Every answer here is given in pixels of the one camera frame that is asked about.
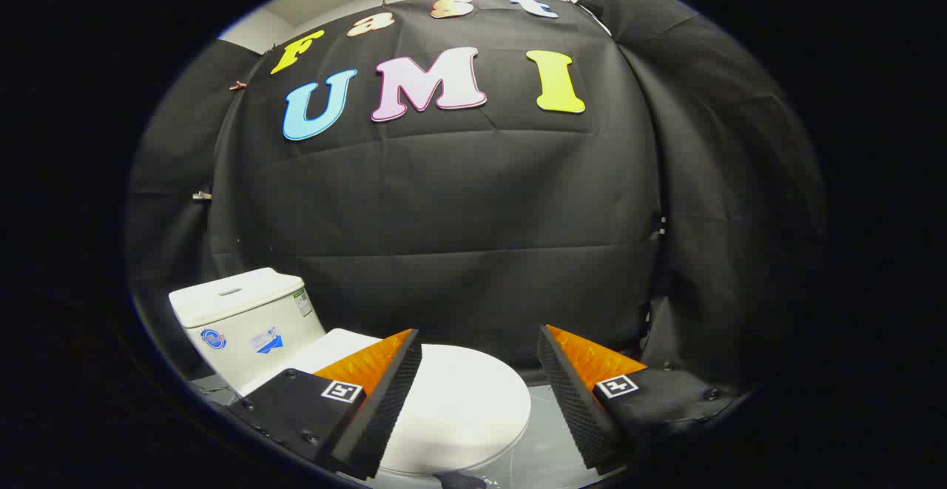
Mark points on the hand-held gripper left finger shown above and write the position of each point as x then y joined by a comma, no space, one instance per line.
385,407

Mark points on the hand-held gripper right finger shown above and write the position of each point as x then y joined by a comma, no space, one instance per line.
577,407

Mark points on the white toilet lid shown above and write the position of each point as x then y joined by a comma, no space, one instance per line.
466,407

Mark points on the white toilet body with tank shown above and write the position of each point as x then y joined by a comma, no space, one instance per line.
244,326

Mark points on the black backdrop cloth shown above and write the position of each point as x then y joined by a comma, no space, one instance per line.
459,215

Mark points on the small metal clip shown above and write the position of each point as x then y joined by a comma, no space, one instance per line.
201,195

